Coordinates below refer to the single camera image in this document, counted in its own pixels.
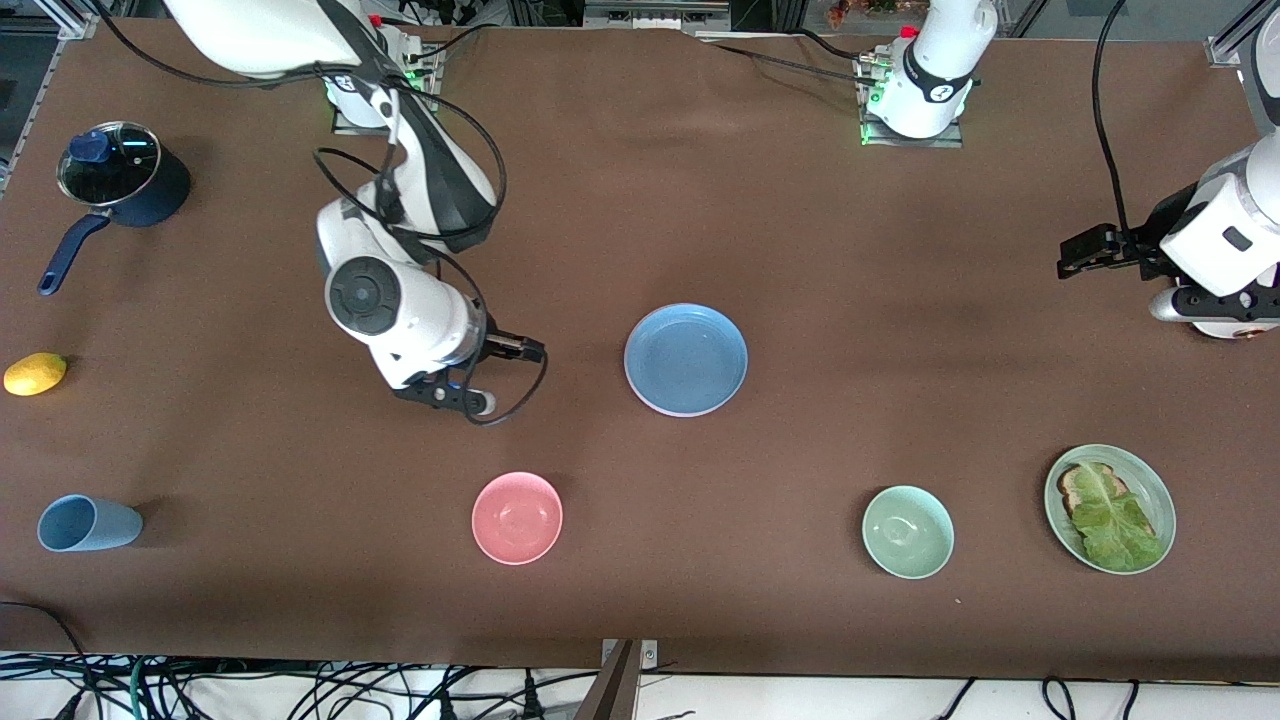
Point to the green lettuce leaf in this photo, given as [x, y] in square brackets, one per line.
[1115, 520]

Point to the small pink bowl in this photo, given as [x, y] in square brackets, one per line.
[517, 518]

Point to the glass lid blue knob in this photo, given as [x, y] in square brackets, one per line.
[115, 165]

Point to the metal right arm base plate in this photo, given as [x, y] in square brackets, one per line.
[345, 125]

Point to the pink plate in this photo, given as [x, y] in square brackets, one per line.
[688, 414]

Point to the green plate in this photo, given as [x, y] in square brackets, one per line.
[1160, 500]

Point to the white toaster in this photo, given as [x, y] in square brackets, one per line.
[1240, 331]

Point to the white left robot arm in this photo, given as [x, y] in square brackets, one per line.
[930, 90]

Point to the aluminium frame profile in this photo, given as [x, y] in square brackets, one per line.
[1235, 40]
[75, 20]

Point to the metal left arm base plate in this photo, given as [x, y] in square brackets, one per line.
[875, 138]

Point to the dark blue saucepan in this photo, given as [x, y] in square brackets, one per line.
[160, 195]

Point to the small green bowl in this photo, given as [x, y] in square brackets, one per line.
[908, 532]

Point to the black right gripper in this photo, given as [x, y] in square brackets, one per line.
[503, 348]

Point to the toast slice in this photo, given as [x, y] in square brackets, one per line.
[1072, 490]

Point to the blue cup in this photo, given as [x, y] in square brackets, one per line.
[90, 524]

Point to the dark metal post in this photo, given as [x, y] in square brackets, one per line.
[612, 690]

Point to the blue plate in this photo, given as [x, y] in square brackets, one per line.
[685, 358]

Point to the yellow lemon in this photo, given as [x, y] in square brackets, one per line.
[35, 374]

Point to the metal table bracket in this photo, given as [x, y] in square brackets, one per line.
[648, 652]

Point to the grey power strip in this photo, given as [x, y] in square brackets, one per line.
[655, 12]

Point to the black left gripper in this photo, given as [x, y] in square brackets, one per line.
[1158, 240]

